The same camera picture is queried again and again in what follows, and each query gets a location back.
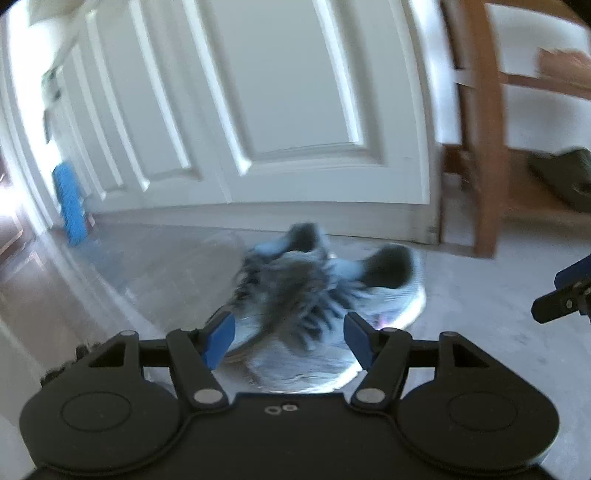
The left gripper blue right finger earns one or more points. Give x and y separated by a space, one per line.
362 339

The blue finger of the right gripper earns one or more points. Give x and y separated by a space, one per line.
579 271

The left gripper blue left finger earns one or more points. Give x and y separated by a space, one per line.
216 337

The grey blue sneaker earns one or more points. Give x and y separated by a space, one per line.
307 352
279 282

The dark grey textured slipper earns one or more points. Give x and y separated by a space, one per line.
567 175

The black silver sneaker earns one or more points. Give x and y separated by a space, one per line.
82 351

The blue object by door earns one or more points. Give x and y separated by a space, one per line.
71 207

